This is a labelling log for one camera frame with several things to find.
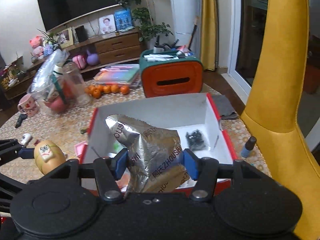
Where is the white tooth plush keychain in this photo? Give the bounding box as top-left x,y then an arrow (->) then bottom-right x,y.
20,133 -> 33,147

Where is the yellow squishy head toy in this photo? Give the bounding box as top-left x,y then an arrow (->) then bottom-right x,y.
34,140 -> 66,175

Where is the silver foil snack bag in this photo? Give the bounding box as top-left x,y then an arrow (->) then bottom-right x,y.
105,114 -> 190,193

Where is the pink sticky note pad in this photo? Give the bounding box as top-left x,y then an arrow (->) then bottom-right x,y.
74,141 -> 88,157

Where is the black hair clip bag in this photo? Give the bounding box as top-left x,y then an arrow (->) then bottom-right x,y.
185,129 -> 207,151

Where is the black remote control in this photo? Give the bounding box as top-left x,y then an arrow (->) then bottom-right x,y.
15,114 -> 28,128

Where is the red white cardboard box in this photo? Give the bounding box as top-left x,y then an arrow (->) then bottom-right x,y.
79,92 -> 238,196

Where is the pink strawberry mug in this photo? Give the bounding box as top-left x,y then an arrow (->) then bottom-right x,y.
17,94 -> 39,117

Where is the small dark glass bottle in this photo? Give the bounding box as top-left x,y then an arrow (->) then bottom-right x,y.
241,136 -> 257,158

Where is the orange mandarin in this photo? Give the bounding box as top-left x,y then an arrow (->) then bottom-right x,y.
120,86 -> 130,95

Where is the clear fruit bowl with apples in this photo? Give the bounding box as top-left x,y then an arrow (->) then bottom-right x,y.
27,49 -> 75,115

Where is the clear glass jar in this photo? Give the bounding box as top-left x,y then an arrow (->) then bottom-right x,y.
62,62 -> 91,107

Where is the stack of colourful books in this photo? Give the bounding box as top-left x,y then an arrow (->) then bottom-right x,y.
93,64 -> 141,88

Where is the yellow chair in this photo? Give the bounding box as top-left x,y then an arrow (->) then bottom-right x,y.
241,0 -> 319,239

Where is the orange green storage stool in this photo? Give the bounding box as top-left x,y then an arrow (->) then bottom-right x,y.
139,50 -> 203,98

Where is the purple gourd vase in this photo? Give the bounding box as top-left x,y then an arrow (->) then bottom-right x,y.
86,49 -> 100,66

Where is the pink pig plush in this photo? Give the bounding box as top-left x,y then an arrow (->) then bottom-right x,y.
29,35 -> 44,60

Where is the wooden tv cabinet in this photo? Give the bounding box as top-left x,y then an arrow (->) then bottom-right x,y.
3,28 -> 146,100

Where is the framed portrait photo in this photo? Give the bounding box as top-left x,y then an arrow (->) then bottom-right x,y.
99,14 -> 116,35

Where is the green potted plant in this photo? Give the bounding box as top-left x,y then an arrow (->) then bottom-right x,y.
117,0 -> 173,42

